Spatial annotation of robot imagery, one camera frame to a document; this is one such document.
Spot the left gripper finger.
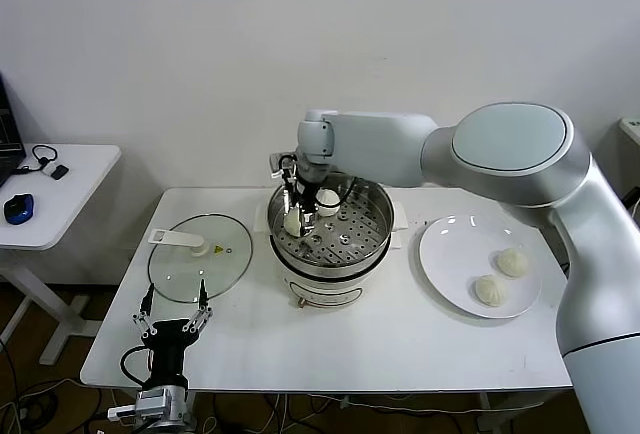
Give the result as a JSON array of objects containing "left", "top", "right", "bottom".
[
  {"left": 182, "top": 278, "right": 215, "bottom": 335},
  {"left": 131, "top": 283, "right": 156, "bottom": 339}
]

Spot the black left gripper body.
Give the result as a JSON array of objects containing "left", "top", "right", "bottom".
[{"left": 142, "top": 319, "right": 200, "bottom": 390}]

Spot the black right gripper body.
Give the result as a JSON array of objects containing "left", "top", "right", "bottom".
[{"left": 294, "top": 176, "right": 321, "bottom": 213}]

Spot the white steamed baozi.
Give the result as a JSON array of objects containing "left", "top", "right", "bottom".
[
  {"left": 314, "top": 188, "right": 340, "bottom": 218},
  {"left": 473, "top": 274, "right": 510, "bottom": 306},
  {"left": 282, "top": 206, "right": 305, "bottom": 239},
  {"left": 494, "top": 247, "right": 530, "bottom": 278}
]

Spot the stainless steel steamer basket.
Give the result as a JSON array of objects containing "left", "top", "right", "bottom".
[{"left": 253, "top": 167, "right": 409, "bottom": 278}]

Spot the white electric cooking pot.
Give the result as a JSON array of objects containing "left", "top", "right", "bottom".
[{"left": 269, "top": 231, "right": 404, "bottom": 311}]

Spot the round glass pot lid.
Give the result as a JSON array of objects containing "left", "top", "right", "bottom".
[{"left": 146, "top": 212, "right": 254, "bottom": 304}]

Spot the white round plate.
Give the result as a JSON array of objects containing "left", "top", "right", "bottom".
[{"left": 417, "top": 213, "right": 543, "bottom": 319}]

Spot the white side table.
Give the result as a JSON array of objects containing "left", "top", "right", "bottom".
[{"left": 0, "top": 144, "right": 123, "bottom": 368}]

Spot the blue computer mouse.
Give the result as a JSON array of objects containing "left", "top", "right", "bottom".
[{"left": 2, "top": 194, "right": 37, "bottom": 227}]

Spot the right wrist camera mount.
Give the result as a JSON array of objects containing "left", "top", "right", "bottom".
[{"left": 268, "top": 151, "right": 297, "bottom": 180}]

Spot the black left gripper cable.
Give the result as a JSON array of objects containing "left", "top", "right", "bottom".
[{"left": 119, "top": 346, "right": 154, "bottom": 388}]

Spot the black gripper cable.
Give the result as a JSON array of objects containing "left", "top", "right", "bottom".
[
  {"left": 119, "top": 346, "right": 154, "bottom": 388},
  {"left": 329, "top": 175, "right": 359, "bottom": 209}
]

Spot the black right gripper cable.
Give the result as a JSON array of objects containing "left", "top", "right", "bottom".
[{"left": 329, "top": 175, "right": 359, "bottom": 209}]

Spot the black wired earphone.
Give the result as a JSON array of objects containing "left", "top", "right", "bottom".
[{"left": 14, "top": 146, "right": 61, "bottom": 178}]

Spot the black power adapter cable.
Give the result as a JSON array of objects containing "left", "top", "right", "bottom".
[{"left": 621, "top": 188, "right": 640, "bottom": 228}]

